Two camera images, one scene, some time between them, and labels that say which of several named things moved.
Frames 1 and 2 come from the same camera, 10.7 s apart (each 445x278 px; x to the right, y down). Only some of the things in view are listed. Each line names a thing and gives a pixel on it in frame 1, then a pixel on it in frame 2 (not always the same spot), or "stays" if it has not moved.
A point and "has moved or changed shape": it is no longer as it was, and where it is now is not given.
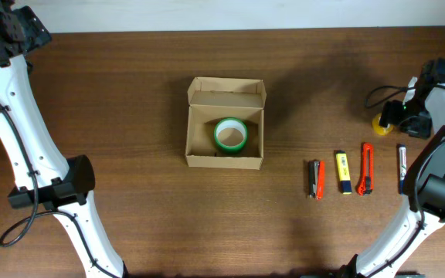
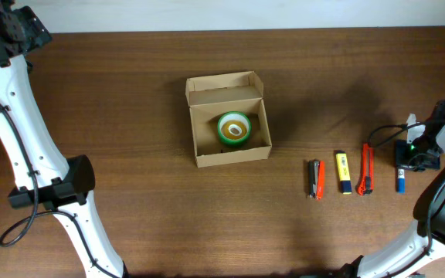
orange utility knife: [367, 184] stays
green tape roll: [230, 134] has moved or changed shape
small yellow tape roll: [378, 129] → [234, 129]
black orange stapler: [316, 179] stays
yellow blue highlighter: [344, 171] stays
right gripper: [389, 115] → [402, 161]
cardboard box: [211, 100] has moved or changed shape
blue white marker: [402, 167] stays
